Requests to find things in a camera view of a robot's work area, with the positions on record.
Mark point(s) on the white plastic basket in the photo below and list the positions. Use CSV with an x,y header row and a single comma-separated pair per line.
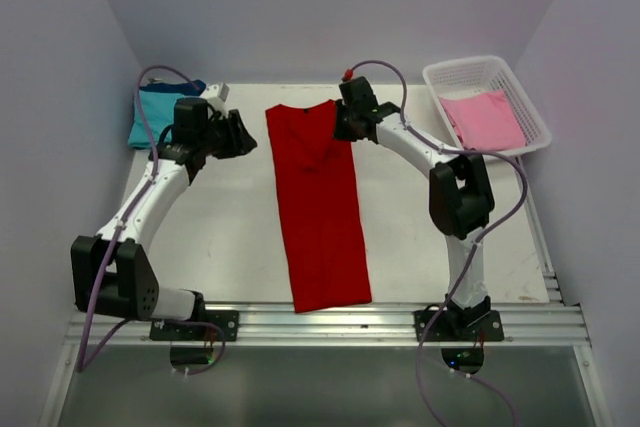
x,y
470,76

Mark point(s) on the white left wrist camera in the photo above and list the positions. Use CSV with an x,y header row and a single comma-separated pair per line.
x,y
216,95

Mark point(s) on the folded navy blue t-shirt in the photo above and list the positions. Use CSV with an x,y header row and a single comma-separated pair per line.
x,y
187,89

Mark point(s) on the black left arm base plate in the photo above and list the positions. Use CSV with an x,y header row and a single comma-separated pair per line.
x,y
216,325

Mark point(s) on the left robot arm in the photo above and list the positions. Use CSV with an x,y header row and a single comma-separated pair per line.
x,y
112,274

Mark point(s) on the aluminium mounting rail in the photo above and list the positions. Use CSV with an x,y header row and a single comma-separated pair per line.
x,y
394,325

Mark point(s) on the red t-shirt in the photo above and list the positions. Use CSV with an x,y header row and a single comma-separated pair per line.
x,y
318,205

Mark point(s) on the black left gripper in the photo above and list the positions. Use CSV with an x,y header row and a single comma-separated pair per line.
x,y
232,133

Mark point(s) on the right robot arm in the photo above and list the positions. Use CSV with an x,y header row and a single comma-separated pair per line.
x,y
460,202

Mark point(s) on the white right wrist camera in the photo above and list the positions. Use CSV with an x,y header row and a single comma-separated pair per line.
x,y
348,75

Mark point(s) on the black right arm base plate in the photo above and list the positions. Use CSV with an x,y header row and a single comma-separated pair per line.
x,y
480,323

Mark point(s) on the folded pink t-shirt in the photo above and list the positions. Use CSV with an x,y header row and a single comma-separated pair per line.
x,y
484,122

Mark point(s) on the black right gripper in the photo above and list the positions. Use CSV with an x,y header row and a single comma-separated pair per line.
x,y
345,123

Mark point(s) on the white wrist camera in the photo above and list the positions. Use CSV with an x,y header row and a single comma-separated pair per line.
x,y
216,95
348,75

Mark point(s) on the folded turquoise t-shirt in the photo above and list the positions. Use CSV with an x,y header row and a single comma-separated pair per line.
x,y
158,109

